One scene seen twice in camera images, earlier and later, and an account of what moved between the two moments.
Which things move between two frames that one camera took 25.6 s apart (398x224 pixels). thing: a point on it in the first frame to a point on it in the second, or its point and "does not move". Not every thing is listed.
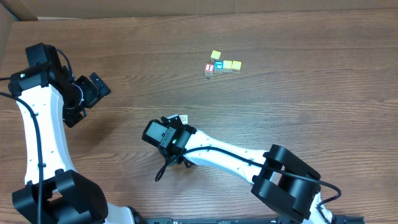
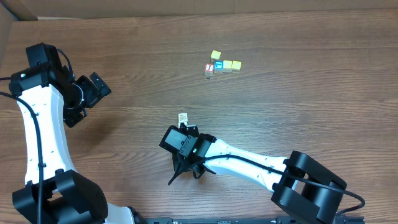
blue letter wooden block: (218, 66) does not move
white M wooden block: (184, 119) does not move
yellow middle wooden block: (227, 66) does not move
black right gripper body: (173, 120) to (181, 162)
